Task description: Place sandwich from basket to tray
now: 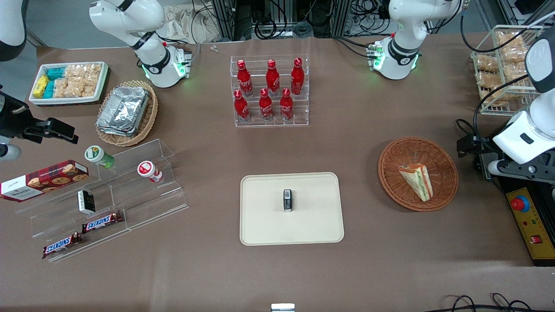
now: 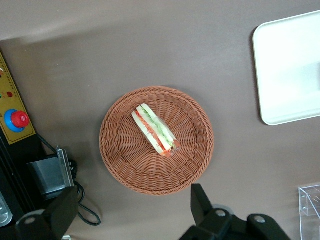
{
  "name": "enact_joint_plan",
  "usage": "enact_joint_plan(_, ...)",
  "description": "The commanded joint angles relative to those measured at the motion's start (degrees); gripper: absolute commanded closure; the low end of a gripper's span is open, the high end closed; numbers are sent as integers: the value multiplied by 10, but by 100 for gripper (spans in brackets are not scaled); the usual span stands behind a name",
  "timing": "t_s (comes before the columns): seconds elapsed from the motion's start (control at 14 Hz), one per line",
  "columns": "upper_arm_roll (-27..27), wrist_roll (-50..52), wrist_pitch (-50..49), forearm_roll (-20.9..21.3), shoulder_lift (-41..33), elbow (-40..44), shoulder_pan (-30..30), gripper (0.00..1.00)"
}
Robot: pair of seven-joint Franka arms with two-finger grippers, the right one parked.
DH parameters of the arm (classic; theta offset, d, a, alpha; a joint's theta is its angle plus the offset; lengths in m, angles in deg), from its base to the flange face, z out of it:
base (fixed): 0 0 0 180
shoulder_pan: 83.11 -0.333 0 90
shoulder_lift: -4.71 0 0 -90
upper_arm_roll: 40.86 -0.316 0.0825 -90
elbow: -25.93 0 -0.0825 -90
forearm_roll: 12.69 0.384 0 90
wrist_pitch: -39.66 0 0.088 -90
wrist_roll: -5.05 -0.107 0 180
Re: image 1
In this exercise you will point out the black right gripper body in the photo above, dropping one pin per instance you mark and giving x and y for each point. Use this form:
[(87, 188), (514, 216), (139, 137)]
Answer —
[(14, 121)]

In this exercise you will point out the triangle sandwich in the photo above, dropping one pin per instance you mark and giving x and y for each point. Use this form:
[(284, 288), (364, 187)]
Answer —
[(418, 182)]

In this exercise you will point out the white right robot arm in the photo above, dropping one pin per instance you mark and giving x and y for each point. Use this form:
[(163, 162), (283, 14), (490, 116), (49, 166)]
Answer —
[(130, 21)]

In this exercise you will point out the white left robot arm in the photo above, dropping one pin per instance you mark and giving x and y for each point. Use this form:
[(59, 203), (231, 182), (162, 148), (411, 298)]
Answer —
[(405, 26)]

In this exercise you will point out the white rectangular snack tray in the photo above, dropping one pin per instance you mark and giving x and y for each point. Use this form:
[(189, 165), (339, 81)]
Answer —
[(65, 100)]

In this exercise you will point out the brown round wicker basket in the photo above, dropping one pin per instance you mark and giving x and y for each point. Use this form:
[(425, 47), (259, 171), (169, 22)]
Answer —
[(399, 190)]

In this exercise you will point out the tan oval wicker basket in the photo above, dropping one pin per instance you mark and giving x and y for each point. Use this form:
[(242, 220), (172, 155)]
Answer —
[(149, 117)]

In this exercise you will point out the beige plastic tray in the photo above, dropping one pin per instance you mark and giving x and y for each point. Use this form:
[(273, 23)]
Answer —
[(264, 216)]

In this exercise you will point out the teal snack pack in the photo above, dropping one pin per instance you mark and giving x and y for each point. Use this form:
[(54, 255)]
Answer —
[(49, 89), (55, 73)]

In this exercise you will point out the clear bag of crackers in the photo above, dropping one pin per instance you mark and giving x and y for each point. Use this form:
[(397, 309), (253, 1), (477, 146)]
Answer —
[(67, 88), (82, 71), (91, 86)]

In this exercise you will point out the yellow snack pack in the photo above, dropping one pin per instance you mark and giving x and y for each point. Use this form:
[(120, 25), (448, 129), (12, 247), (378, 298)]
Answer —
[(40, 86)]

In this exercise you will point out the red tartan cookie box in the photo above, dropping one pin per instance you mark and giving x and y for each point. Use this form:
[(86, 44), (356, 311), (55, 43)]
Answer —
[(43, 180)]

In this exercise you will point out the green lidded drink bottle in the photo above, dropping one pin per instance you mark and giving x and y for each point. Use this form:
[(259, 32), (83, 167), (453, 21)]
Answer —
[(97, 155)]

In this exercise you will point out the bagged fried snack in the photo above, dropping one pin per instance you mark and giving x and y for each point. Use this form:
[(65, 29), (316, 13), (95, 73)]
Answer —
[(509, 43), (514, 73), (486, 63)]

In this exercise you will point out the stacked aluminium foil trays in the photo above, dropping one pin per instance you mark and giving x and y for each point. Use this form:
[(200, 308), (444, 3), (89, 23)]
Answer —
[(123, 110)]

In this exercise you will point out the small black white box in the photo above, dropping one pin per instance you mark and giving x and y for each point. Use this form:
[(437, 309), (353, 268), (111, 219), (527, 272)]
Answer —
[(86, 202)]

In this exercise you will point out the snickers chocolate bar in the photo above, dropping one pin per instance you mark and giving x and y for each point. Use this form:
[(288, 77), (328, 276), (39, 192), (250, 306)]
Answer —
[(62, 245), (102, 222)]

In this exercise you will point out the red lidded drink bottle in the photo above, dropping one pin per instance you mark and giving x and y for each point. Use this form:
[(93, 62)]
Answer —
[(148, 170)]

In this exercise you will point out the yellow emergency stop box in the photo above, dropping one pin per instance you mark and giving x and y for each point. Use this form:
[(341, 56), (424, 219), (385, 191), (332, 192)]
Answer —
[(537, 242)]

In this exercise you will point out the clear acrylic stepped shelf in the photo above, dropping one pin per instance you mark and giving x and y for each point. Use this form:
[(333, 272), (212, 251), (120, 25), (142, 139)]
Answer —
[(147, 203)]

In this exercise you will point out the beige crumpled cloth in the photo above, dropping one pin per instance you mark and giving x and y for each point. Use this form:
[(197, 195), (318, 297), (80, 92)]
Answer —
[(182, 21)]

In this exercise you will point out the clear acrylic bottle rack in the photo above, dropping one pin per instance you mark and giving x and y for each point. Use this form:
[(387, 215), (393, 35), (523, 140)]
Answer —
[(299, 117)]

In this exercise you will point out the red cola bottle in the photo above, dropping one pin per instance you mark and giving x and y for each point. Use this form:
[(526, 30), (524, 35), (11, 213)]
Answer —
[(266, 107), (245, 80), (297, 78), (286, 106), (241, 108), (272, 80)]

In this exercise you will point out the small black grey pack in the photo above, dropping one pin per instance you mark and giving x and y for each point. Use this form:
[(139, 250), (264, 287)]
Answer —
[(288, 200)]

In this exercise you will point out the white grey device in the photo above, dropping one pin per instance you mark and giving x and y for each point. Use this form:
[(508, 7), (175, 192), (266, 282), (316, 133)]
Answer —
[(282, 307)]

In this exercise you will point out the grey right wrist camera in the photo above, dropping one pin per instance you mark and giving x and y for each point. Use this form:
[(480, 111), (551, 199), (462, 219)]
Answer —
[(8, 152)]

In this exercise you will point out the aluminium frame post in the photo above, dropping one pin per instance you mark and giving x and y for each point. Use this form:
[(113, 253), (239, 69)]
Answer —
[(342, 17), (225, 17)]

